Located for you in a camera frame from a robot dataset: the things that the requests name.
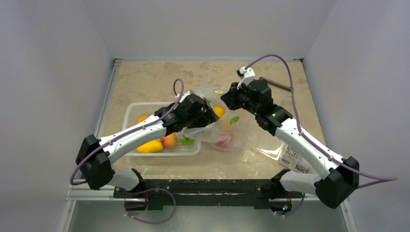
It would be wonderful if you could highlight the red apple from bag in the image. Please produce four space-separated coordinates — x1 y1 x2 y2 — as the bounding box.
216 130 235 148

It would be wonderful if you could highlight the peach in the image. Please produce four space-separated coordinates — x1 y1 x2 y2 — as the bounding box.
161 133 178 149

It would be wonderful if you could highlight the yellow mango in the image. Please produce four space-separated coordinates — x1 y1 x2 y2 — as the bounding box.
136 140 164 154

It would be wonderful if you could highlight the black clamp tool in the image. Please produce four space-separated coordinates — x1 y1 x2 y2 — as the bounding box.
259 77 292 92

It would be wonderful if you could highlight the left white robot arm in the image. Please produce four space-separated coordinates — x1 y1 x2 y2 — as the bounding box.
75 93 219 198

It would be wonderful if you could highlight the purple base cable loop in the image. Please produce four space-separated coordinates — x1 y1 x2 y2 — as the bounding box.
123 188 177 224

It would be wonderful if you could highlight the orange mango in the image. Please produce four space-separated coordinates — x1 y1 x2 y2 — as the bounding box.
136 116 149 124

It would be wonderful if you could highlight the black base frame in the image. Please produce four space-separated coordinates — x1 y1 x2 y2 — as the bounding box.
113 179 302 210

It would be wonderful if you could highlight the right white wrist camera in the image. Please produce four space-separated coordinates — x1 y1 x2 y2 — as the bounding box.
236 67 255 89

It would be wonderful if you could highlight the green grapes bunch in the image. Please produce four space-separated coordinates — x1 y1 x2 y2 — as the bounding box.
180 136 195 146

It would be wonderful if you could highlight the white plastic basket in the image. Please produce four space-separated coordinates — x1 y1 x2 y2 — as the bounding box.
122 102 201 157

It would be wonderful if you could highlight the clear printed plastic bag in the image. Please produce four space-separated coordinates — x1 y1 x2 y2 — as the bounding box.
183 84 250 152

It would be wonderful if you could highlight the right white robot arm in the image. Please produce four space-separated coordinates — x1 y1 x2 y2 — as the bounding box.
221 80 360 209

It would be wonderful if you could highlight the aluminium rail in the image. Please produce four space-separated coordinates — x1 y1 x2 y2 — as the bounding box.
59 58 122 232

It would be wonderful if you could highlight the yellow lemon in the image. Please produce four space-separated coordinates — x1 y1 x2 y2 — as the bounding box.
213 106 225 118

